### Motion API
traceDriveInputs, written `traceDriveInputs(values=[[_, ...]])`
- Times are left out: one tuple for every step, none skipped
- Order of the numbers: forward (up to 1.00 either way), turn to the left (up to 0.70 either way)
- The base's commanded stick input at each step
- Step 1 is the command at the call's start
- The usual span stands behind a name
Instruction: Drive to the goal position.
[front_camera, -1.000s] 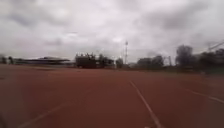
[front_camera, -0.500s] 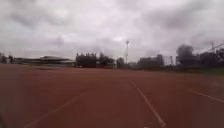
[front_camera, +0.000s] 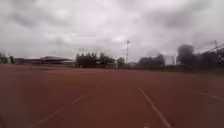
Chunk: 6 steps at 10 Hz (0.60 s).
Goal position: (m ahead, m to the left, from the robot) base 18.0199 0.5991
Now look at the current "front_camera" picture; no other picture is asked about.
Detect tall lattice mast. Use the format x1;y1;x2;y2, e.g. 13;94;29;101
125;39;131;64

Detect low building with flat roof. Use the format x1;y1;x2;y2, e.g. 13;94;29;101
14;55;76;66

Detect row of dark trees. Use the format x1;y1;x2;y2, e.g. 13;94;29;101
75;44;224;70

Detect overhead wires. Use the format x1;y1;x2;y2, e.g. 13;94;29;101
199;42;224;56

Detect pale building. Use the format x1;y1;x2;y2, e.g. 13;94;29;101
164;55;176;66

